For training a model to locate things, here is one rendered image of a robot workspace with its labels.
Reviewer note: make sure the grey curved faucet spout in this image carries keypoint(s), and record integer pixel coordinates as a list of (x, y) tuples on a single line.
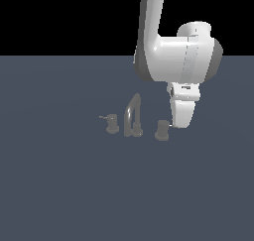
[(132, 117)]

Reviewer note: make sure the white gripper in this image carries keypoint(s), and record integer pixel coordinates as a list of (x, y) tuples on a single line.
[(182, 109)]

